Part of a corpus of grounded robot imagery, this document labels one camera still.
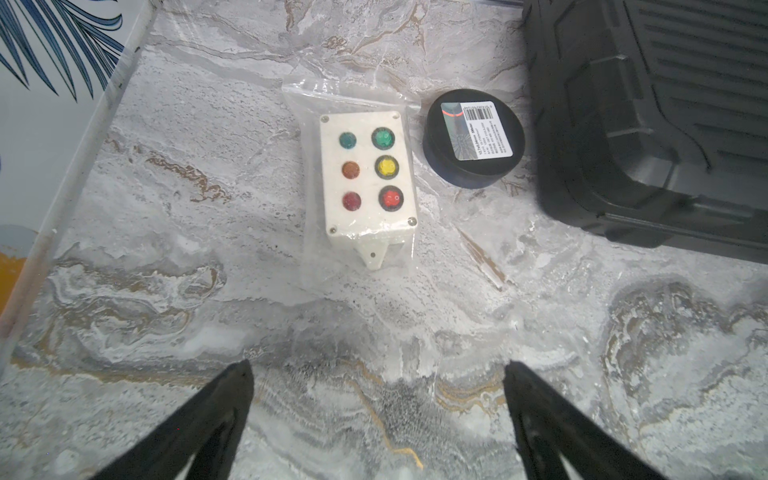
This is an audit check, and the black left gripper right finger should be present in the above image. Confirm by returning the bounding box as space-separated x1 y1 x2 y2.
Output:
503 361 664 479

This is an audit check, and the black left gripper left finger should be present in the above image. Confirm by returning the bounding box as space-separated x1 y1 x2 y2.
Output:
94 360 254 479

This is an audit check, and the white button control box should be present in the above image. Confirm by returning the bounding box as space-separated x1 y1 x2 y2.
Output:
319 111 419 270

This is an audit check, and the black round tape roll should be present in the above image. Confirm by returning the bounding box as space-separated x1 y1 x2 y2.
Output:
422 89 526 189

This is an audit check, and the black plastic tool case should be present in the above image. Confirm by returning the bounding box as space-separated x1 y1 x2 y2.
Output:
522 0 767 263

